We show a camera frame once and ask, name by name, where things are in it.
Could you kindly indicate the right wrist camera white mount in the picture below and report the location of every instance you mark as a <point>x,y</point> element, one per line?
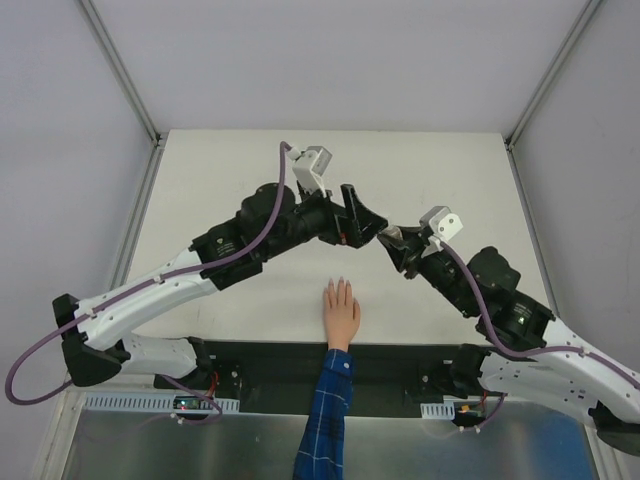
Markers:
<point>438,226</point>

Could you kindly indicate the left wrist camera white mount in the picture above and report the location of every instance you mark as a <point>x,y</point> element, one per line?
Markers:
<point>309,166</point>

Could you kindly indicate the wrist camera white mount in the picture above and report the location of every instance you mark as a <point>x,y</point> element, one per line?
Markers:
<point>309,166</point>
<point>438,226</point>

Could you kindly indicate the shiny metal front plate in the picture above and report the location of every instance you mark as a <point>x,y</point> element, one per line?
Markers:
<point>520,442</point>

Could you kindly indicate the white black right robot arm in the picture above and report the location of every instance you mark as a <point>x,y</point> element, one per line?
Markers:
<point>532,354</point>

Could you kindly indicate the mannequin hand with long nails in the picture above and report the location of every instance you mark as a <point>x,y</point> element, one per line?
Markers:
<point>341,315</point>

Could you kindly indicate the white slotted cable duct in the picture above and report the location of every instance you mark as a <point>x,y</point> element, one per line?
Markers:
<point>438,411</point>
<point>146,403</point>

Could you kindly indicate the left aluminium frame post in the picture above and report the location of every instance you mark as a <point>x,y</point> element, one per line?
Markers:
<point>109,50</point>

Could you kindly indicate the blue plaid sleeve forearm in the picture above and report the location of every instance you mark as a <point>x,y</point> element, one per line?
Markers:
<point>325,415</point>

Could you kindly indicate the right white slotted cable duct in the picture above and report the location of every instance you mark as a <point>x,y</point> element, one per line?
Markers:
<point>438,411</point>

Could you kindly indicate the right aluminium frame post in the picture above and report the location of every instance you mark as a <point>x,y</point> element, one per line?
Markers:
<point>556,66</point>

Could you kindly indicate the aluminium frame post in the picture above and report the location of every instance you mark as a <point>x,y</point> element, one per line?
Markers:
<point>556,66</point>
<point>109,50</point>

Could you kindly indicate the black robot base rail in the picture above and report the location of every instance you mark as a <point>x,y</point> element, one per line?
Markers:
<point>387,381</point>

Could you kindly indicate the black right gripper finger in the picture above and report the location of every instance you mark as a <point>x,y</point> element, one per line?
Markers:
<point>412,235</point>
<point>400,251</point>

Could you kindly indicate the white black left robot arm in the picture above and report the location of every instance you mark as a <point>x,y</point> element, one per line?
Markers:
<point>98,338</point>

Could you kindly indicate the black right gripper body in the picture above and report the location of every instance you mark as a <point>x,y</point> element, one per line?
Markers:
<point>414,251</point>

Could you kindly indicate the left white slotted cable duct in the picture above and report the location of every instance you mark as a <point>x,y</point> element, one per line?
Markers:
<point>146,403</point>

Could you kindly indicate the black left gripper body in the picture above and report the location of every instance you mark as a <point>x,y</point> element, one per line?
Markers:
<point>343,220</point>

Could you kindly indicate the clear glitter nail polish bottle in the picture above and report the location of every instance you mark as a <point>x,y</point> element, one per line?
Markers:
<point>391,235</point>

